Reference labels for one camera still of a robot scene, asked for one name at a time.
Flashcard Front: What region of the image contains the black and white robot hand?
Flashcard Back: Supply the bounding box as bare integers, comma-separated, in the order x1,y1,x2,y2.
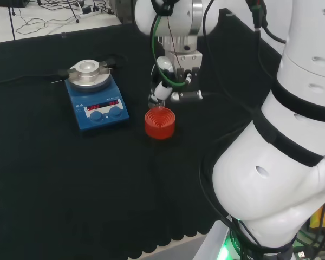
148,50,204,106

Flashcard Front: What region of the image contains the clear glass round-bottom flask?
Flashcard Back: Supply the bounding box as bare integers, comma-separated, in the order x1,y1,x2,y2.
148,94,166,112

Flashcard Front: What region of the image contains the grey metal cabinet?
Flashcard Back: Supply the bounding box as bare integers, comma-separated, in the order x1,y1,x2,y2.
109,0,138,25

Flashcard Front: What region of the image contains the blue base heater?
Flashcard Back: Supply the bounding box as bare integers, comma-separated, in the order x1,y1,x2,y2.
57,58,130,137

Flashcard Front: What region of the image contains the white power strip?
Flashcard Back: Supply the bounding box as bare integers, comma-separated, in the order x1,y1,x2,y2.
77,9,102,19

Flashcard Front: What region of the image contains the black tripod leg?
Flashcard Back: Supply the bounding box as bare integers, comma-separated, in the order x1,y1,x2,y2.
66,0,81,24

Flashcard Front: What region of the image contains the black bench cloth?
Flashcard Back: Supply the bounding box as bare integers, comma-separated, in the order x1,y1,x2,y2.
0,8,284,260

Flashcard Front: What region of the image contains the black box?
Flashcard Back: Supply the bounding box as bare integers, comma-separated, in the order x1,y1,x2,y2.
0,0,30,8

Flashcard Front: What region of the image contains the black heater sensor cable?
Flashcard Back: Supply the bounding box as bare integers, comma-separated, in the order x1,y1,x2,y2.
104,53,128,69

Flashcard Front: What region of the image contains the red ribbed flask ring stand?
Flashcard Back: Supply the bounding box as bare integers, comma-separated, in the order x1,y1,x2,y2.
145,107,176,140

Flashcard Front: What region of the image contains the thin floor cable loop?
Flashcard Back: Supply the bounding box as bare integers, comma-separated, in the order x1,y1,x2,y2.
15,15,78,36

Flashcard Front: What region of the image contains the black heater power cable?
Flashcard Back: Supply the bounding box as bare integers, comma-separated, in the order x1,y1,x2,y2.
0,70,62,85

